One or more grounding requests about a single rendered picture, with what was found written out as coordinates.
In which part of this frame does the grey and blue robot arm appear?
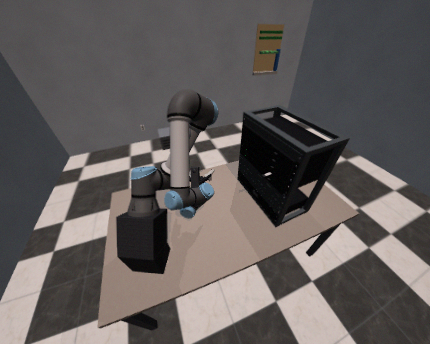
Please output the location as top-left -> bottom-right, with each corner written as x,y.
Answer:
128,89 -> 218,218

